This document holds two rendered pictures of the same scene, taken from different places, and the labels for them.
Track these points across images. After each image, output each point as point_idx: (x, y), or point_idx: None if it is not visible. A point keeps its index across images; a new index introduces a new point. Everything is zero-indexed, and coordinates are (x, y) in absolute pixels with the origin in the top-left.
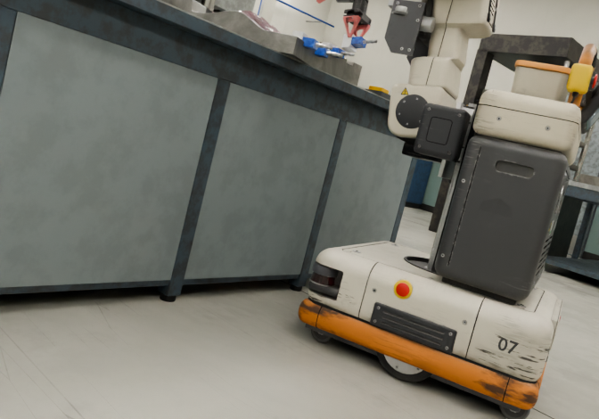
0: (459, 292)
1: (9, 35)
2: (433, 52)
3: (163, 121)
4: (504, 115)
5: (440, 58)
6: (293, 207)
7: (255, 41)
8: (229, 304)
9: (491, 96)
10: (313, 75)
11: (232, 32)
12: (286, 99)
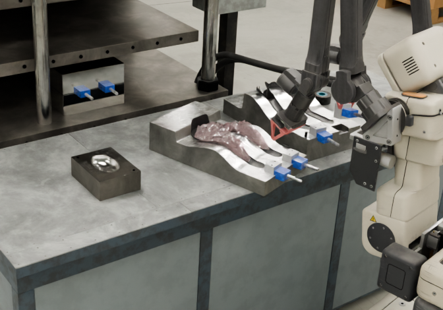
0: None
1: (33, 304)
2: (398, 181)
3: (159, 285)
4: (438, 292)
5: (401, 196)
6: (302, 272)
7: (225, 200)
8: None
9: (426, 274)
10: (295, 185)
11: (201, 209)
12: (273, 206)
